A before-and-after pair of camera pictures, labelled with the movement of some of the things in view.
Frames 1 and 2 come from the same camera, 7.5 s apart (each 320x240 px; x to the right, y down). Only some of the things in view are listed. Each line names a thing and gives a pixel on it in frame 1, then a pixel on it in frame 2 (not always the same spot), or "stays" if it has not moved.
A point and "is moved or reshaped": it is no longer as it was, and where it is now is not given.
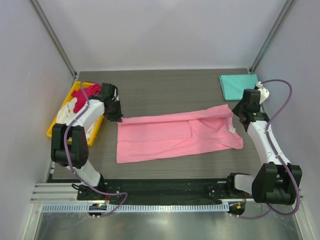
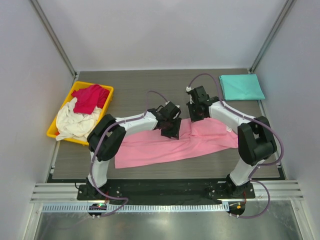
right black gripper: [236, 110] to [195, 118]
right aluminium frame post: [265, 47] stays
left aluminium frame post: [54, 37] stays
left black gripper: [118, 116] to [174, 133]
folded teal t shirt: [234, 86] stays
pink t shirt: [147, 137] is moved or reshaped
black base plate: [159, 191] stays
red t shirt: [83, 94] stays
